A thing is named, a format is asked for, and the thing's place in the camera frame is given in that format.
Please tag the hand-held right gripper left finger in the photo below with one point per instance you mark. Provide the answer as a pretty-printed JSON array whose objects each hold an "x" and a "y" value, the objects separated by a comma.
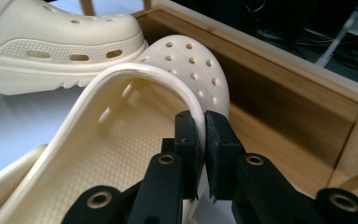
[{"x": 167, "y": 186}]

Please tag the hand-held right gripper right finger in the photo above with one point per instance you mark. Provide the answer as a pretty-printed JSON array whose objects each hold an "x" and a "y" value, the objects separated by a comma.
[{"x": 248, "y": 186}]

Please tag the cream foam clog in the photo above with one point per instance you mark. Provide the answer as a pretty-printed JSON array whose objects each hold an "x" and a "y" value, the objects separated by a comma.
[
  {"x": 105, "y": 149},
  {"x": 43, "y": 43}
]

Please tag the three-tier wooden shoe rack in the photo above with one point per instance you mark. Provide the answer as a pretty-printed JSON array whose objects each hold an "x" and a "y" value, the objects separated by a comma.
[{"x": 292, "y": 118}]

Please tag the white metal pole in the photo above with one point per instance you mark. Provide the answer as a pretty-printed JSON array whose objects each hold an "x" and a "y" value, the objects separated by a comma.
[{"x": 343, "y": 31}]

